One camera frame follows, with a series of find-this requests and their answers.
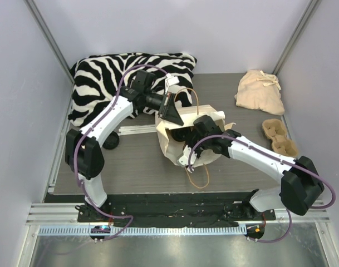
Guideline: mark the zebra print cushion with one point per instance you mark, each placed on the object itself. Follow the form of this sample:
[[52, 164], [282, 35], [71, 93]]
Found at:
[[97, 77]]

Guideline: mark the single black cup lid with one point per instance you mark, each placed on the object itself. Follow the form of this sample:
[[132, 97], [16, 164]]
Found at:
[[182, 134]]

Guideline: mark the white paper straw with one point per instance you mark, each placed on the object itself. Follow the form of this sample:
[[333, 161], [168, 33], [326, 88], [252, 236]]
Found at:
[[137, 129]]

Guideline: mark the cream paper bag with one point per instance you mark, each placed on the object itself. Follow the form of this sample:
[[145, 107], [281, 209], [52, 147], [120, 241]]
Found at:
[[203, 118]]

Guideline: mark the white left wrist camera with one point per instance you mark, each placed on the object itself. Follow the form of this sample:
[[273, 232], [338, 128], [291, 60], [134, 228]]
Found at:
[[170, 81]]

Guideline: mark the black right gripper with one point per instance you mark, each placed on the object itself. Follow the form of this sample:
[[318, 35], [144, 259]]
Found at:
[[192, 138]]

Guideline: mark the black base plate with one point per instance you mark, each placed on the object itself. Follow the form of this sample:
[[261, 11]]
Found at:
[[190, 210]]

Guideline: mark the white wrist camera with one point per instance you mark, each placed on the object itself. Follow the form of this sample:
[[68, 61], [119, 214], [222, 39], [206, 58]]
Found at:
[[170, 81], [188, 160]]

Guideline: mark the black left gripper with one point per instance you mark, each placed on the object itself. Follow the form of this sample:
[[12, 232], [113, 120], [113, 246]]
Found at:
[[163, 105]]

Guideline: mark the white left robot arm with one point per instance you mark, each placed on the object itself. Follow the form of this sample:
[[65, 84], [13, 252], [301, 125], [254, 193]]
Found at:
[[83, 152]]

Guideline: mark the black lid stack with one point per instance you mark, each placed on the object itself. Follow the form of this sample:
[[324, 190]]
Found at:
[[112, 141]]

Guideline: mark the beige cloth drawstring pouch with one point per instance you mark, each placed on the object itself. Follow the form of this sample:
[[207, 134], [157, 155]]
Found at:
[[258, 90]]

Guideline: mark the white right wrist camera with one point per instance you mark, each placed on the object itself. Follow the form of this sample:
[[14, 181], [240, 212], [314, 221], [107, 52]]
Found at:
[[188, 160]]

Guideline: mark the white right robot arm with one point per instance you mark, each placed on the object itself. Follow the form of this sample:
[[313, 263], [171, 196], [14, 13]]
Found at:
[[298, 184]]

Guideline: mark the white slotted cable duct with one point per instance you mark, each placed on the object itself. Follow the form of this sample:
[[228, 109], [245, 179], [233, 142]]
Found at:
[[98, 230]]

